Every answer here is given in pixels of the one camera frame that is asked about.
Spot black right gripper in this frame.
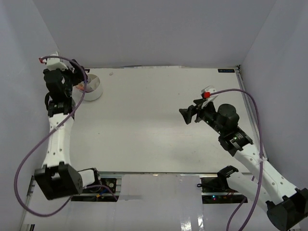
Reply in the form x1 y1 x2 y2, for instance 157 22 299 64
179 99 224 135

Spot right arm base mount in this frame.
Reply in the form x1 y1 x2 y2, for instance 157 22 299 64
196 166 248 205

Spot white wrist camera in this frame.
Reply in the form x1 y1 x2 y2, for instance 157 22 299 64
39 51 68 71
201 85 217 108

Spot white round divided container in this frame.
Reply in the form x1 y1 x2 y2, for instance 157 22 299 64
73 74 103 102

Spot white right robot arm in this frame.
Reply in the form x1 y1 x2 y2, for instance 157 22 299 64
179 99 308 231

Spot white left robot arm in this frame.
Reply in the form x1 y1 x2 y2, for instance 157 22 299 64
34 55 102 200

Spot right table label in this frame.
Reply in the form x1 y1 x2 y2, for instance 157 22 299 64
218 68 235 73

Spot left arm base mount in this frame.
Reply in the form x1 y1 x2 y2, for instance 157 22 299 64
71 175 122 202

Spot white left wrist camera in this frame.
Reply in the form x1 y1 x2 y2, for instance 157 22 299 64
39 51 68 71

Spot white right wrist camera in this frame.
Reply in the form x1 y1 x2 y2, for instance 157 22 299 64
201 85 217 108

